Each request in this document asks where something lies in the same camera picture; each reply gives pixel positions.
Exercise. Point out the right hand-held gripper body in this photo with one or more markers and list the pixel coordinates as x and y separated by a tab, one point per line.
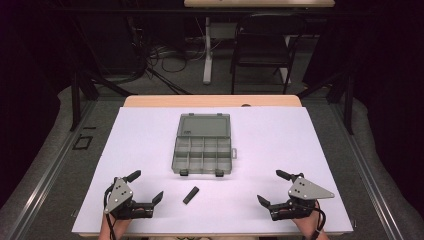
308	190

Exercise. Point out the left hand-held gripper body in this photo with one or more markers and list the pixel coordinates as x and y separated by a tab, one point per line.
119	196

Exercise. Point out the small black rectangular stick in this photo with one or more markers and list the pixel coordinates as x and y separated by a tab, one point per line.
191	195

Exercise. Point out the clear plastic compartment box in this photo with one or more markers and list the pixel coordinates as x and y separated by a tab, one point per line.
203	146

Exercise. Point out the person's left hand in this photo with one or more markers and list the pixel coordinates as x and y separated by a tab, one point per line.
117	223

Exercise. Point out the person's right hand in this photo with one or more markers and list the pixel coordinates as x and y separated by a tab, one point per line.
306	222

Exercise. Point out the black metal stand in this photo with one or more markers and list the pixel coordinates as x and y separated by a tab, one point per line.
76	100
348	100

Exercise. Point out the black folding chair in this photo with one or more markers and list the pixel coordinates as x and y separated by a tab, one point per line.
266	50

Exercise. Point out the white-legged wooden desk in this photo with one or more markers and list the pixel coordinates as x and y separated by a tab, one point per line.
208	50

